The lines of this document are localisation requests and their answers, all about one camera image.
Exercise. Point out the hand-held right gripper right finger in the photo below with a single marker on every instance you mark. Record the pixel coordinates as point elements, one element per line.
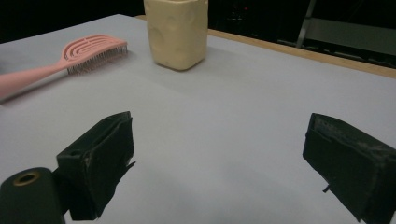
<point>355,168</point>

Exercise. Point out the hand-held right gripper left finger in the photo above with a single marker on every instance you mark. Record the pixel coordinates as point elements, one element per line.
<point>96,165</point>

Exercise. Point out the pink hairbrush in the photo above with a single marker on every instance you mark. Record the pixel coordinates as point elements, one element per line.
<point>84,53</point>

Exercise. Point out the cream square holder cup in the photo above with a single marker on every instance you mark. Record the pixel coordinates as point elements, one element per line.
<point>177,34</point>

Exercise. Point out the grey panel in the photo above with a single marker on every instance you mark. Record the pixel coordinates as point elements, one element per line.
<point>355,35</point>

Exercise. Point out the metal stand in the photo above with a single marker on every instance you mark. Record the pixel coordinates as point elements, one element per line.
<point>306,21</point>

